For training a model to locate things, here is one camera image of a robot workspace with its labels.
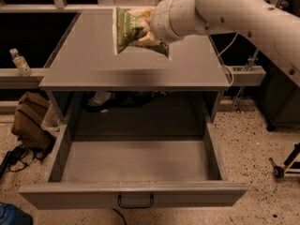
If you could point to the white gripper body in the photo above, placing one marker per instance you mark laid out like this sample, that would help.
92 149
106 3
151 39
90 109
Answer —
161 20

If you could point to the green jalapeno chip bag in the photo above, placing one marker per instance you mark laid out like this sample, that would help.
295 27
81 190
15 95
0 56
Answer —
126 28

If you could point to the metal pole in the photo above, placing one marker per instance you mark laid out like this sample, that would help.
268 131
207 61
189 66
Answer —
250 63

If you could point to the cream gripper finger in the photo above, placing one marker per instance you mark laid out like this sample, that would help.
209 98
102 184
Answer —
148 40
144 14

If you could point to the grey open drawer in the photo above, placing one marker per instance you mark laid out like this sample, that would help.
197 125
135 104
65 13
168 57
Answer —
99 156

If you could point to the black yellow wheeled stand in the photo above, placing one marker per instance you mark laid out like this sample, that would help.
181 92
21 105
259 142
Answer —
290 165

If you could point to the black drawer handle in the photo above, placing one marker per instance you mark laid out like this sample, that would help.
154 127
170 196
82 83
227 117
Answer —
135 201

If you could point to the grey counter cabinet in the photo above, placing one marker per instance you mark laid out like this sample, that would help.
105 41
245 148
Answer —
86 62

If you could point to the brown backpack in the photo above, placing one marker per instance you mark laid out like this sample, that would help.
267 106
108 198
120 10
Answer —
28 117

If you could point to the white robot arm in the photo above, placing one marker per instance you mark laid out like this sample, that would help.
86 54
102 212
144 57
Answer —
274 32

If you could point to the blue object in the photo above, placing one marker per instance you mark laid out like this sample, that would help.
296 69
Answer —
12 215

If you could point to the clear plastic water bottle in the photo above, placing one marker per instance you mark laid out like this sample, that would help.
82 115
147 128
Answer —
20 62

